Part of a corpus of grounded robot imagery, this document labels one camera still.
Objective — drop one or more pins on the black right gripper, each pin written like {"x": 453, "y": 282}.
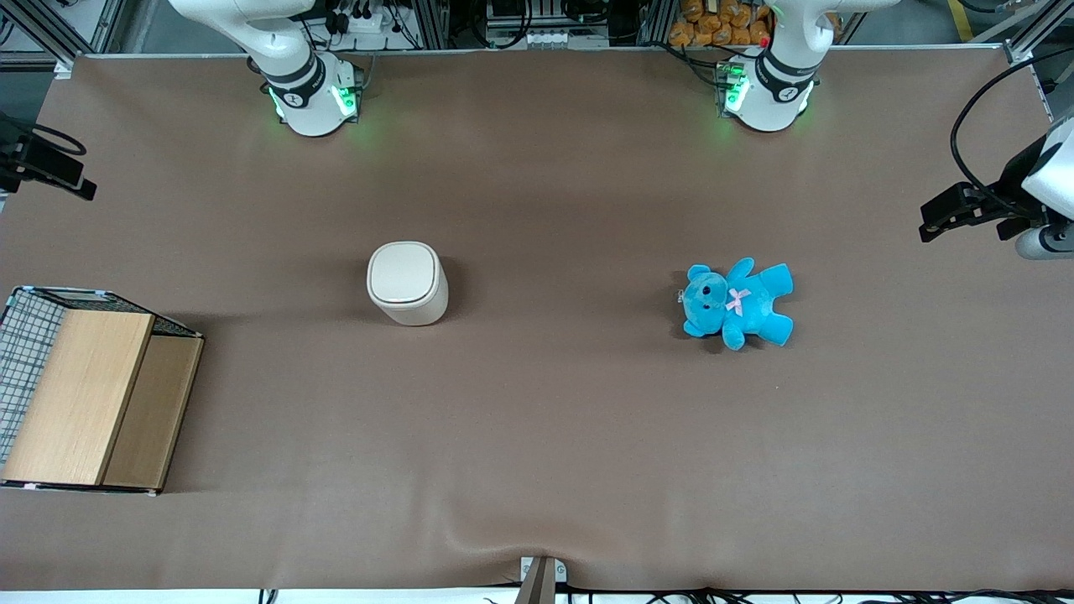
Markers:
{"x": 18, "y": 159}

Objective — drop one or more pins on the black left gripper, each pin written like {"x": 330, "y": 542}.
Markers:
{"x": 1009, "y": 195}

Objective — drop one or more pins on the cream trash can with lid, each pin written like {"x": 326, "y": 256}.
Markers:
{"x": 407, "y": 281}

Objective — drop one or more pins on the blue teddy bear pink bow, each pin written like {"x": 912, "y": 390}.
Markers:
{"x": 738, "y": 302}

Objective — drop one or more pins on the pile of orange plush toys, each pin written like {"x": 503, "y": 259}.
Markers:
{"x": 722, "y": 23}

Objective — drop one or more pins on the white power strip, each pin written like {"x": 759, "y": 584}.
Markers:
{"x": 365, "y": 21}

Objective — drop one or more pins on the white terminal block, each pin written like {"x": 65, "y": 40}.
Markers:
{"x": 566, "y": 39}

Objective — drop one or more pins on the brown table cloth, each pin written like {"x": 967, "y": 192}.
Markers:
{"x": 545, "y": 419}

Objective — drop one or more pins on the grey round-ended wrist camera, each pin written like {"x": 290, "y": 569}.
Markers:
{"x": 1045, "y": 243}

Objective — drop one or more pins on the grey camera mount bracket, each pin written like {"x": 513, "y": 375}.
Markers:
{"x": 541, "y": 580}

